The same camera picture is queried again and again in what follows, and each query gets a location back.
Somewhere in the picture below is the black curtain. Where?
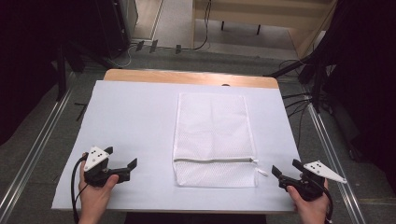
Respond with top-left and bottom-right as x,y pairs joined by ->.
0,0 -> 104,147
306,0 -> 396,188

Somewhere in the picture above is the hand-held gripper black cable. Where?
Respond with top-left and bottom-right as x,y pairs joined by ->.
70,154 -> 89,224
321,186 -> 334,224

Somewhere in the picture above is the black floor cable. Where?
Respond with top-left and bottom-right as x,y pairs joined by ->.
281,91 -> 313,151

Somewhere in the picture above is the person's left hand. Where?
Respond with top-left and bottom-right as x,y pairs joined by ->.
78,151 -> 120,224

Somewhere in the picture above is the black metal stand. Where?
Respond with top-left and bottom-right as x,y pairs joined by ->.
54,41 -> 87,103
263,54 -> 328,115

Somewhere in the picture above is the wooden table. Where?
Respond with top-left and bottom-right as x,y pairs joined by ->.
103,68 -> 280,90

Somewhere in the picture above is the metal floor rail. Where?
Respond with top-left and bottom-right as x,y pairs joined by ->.
305,94 -> 368,224
0,70 -> 76,219

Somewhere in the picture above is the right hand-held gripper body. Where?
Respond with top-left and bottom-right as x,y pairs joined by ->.
278,160 -> 348,202

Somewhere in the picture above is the white floor cable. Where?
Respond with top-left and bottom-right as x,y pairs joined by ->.
106,43 -> 138,70

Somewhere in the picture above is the person's right hand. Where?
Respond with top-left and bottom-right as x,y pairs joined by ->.
286,178 -> 331,224

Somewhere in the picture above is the black tape strip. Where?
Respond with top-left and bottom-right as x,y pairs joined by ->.
74,102 -> 90,123

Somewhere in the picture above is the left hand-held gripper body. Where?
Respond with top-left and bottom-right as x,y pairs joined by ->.
82,146 -> 131,189

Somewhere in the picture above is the white table cover sheet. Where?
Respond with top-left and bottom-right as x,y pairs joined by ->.
50,79 -> 302,215

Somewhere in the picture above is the light wooden bench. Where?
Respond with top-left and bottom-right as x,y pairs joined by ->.
191,0 -> 339,59

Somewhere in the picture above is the black hanging cable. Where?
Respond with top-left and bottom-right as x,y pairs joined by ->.
180,0 -> 213,52

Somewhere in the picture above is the black cabinet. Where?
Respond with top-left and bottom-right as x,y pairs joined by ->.
94,0 -> 139,60

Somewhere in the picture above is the left hand-held gripper black cable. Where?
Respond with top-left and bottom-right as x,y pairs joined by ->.
70,154 -> 89,224

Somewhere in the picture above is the person's dark clothing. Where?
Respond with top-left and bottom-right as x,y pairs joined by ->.
123,212 -> 268,224

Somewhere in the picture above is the right hand-held gripper black cable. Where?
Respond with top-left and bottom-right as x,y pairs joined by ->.
321,186 -> 334,224

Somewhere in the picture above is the white mesh laundry bag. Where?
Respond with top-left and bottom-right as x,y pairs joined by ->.
172,91 -> 269,189

